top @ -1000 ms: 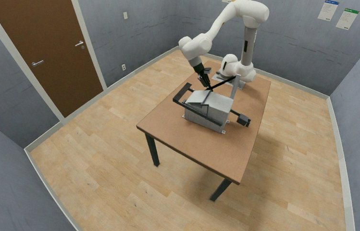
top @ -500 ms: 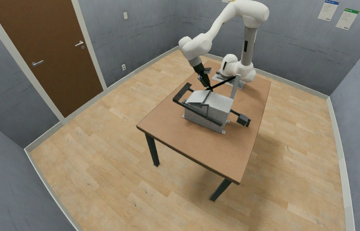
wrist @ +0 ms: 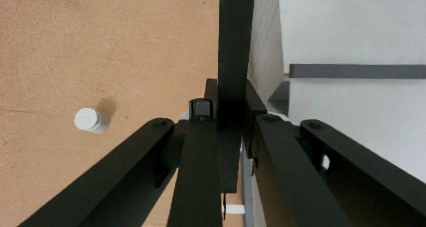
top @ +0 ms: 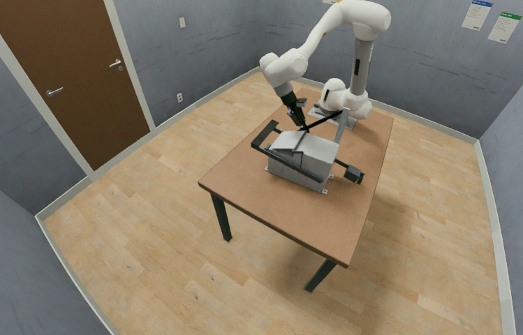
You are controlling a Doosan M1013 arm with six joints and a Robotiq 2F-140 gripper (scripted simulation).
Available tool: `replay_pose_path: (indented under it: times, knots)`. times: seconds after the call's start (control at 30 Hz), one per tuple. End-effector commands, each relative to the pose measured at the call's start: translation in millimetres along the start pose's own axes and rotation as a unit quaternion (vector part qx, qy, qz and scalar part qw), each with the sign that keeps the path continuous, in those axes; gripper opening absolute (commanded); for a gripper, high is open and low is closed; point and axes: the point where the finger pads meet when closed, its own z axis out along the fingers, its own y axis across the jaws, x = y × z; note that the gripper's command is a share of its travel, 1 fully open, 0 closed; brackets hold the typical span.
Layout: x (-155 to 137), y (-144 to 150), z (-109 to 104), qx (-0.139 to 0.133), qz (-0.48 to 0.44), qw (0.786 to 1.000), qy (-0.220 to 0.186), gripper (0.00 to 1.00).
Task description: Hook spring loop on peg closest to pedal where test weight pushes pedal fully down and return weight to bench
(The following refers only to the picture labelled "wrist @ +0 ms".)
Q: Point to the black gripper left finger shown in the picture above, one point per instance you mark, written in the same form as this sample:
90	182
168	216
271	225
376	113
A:
120	189

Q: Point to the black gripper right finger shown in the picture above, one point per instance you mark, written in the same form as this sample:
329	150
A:
364	189

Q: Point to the grey cylinder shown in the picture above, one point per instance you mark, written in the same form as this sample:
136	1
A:
91	120

